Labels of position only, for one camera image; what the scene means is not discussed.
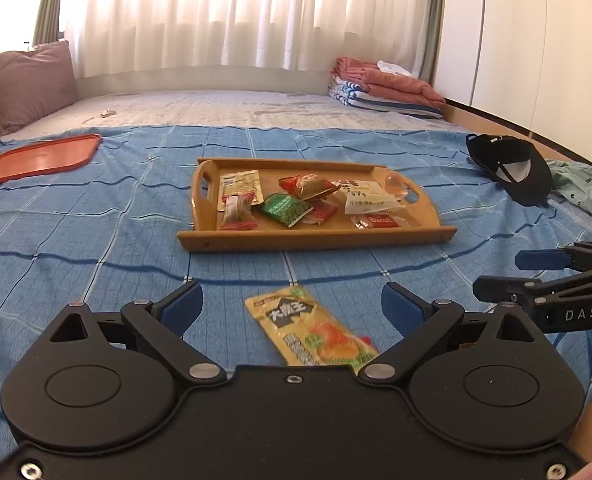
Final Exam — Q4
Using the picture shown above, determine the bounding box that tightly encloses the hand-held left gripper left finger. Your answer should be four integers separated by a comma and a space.
50, 280, 227, 386

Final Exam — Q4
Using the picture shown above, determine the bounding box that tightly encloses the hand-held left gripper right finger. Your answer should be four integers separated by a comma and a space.
358, 281, 539, 386

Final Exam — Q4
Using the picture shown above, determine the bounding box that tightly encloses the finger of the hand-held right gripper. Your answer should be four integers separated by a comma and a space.
472, 275, 542, 306
515, 241, 592, 273

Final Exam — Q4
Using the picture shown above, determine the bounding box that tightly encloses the red biscuit packet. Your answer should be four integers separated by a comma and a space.
350, 211, 407, 232

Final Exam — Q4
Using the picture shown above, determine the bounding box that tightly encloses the wooden tray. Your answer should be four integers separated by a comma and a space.
177, 157, 458, 253

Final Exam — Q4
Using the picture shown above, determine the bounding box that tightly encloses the yellow orange snack packet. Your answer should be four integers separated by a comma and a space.
245, 284, 381, 376

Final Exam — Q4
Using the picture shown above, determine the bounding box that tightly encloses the pink white candy packet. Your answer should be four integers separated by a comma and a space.
220, 192, 257, 231

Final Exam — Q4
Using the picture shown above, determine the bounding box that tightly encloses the red white snack packet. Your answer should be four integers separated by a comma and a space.
303, 199, 339, 224

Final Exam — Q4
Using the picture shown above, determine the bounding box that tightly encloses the clear jelly cup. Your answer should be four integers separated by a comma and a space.
383, 170, 411, 198

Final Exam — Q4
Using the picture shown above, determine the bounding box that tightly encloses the yellow brown snack packet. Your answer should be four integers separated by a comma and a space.
219, 170, 263, 211

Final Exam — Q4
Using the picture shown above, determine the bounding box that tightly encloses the green snack packet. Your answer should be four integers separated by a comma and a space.
254, 192, 313, 228

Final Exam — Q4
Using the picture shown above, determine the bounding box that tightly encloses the red gold snack packet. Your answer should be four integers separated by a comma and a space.
278, 172, 341, 201

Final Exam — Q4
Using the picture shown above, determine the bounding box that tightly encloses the black cap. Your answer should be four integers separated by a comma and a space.
465, 132, 553, 207

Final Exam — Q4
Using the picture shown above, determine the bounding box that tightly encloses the green shirt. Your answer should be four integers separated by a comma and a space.
543, 159, 592, 233

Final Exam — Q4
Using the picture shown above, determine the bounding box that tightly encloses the blue plaid bed sheet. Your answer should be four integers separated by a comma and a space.
0, 125, 592, 461

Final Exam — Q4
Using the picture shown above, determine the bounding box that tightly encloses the white wardrobe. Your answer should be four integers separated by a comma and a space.
433, 0, 592, 171

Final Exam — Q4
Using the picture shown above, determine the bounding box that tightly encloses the white quilted bed cover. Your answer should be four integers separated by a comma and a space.
0, 89, 469, 137

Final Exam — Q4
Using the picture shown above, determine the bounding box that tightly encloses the orange plastic tray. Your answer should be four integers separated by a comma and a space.
0, 133, 102, 188

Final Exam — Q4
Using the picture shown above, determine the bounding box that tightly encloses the folded blue striped blanket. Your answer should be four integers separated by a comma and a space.
327, 77, 444, 120

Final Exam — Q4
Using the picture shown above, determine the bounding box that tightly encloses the folded salmon blanket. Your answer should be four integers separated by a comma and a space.
333, 56, 447, 106

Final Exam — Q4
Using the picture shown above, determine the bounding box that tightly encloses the beige bed headboard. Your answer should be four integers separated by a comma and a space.
73, 62, 339, 95

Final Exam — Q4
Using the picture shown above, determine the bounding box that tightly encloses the white cloth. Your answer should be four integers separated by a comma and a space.
377, 60, 417, 77

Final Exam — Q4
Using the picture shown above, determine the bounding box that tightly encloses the grey drape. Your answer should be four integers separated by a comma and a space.
418, 0, 447, 86
32, 0, 66, 48

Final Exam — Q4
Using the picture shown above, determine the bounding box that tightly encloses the purple pillow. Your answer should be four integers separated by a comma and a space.
0, 40, 79, 136

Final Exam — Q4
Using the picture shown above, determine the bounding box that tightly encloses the white sheer curtain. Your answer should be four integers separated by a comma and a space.
60, 0, 441, 78

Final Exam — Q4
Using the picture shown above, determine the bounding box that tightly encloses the brown wooden bed frame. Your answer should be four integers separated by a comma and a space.
443, 96, 592, 166

